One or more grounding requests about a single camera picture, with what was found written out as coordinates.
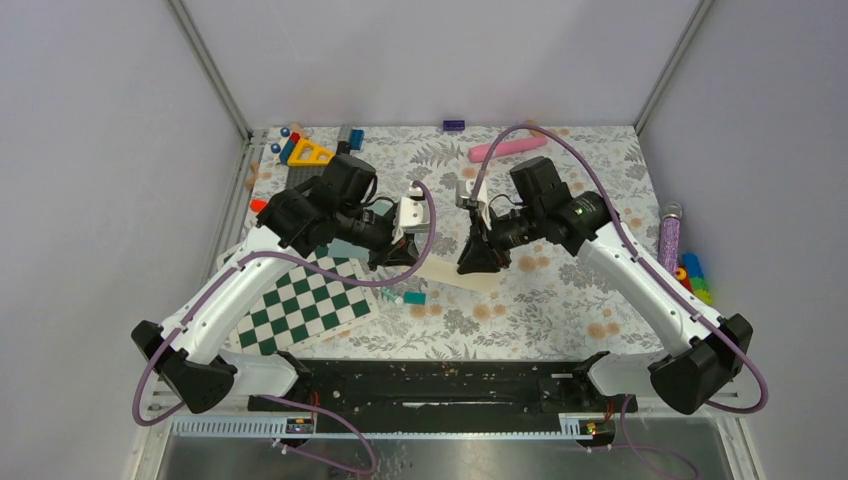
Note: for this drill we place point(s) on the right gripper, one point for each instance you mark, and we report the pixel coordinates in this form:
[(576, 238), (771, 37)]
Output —
[(479, 255)]

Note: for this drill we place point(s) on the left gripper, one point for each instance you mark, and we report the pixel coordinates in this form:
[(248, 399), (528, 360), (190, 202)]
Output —
[(402, 253)]

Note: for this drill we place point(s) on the green white glue stick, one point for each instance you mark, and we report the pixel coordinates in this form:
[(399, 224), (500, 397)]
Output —
[(391, 297)]

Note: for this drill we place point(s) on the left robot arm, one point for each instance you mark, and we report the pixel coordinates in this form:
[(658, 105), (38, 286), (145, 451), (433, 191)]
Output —
[(186, 351)]

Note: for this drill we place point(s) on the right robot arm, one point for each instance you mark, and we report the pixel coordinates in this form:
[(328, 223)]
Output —
[(701, 347)]

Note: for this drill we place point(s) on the small teal block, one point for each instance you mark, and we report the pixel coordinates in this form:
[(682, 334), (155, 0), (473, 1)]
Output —
[(415, 298)]

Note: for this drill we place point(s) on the floral table mat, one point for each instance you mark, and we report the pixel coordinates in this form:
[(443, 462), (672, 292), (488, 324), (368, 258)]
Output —
[(547, 305)]

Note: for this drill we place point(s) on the pink cylinder marker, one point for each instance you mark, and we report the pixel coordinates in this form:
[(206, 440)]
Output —
[(477, 154)]

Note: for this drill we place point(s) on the green white checkerboard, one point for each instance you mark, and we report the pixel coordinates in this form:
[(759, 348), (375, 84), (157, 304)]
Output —
[(300, 308)]

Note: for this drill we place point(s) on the blue lego brick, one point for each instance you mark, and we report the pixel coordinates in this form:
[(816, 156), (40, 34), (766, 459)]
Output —
[(356, 139)]

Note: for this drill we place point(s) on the purple small brick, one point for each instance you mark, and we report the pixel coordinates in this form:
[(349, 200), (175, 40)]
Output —
[(453, 125)]

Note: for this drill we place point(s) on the yellow triangle toy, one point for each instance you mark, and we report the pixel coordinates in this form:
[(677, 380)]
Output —
[(307, 153)]

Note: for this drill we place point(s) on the small red block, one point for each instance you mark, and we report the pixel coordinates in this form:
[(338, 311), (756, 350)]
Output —
[(257, 205)]

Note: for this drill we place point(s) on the purple glitter tube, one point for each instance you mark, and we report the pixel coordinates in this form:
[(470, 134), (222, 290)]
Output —
[(669, 236)]

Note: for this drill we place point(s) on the colourful stacked brick toy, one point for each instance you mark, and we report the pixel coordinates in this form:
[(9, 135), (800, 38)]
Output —
[(689, 273)]

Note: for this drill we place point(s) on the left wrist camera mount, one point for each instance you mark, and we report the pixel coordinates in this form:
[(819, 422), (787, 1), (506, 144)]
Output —
[(412, 214)]

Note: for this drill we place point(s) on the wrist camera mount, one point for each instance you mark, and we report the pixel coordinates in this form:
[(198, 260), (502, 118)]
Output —
[(472, 195), (412, 214)]

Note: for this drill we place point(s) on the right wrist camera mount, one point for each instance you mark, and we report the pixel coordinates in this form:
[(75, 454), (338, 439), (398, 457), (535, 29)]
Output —
[(472, 195)]

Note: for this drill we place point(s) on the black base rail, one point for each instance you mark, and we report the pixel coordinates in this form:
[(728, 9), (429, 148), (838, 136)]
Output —
[(453, 397)]

